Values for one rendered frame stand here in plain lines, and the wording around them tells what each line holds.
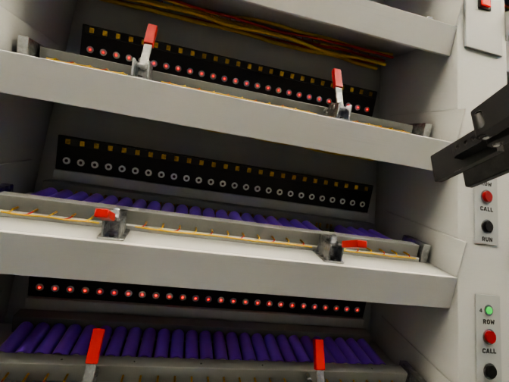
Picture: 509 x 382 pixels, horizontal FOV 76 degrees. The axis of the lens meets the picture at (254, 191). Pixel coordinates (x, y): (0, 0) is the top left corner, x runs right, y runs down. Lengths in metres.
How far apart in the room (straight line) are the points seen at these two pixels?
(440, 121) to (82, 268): 0.54
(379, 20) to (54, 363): 0.62
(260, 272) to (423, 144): 0.29
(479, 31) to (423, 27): 0.09
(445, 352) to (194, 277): 0.36
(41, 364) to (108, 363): 0.07
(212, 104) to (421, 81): 0.39
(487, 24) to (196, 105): 0.48
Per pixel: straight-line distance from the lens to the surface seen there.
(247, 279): 0.40
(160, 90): 0.42
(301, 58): 0.72
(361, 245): 0.38
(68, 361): 0.48
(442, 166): 0.37
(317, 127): 0.45
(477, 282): 0.56
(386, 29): 0.58
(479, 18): 0.68
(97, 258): 0.39
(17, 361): 0.50
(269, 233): 0.44
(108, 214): 0.33
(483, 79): 0.64
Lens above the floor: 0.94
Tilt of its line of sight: 10 degrees up
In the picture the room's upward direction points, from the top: 6 degrees clockwise
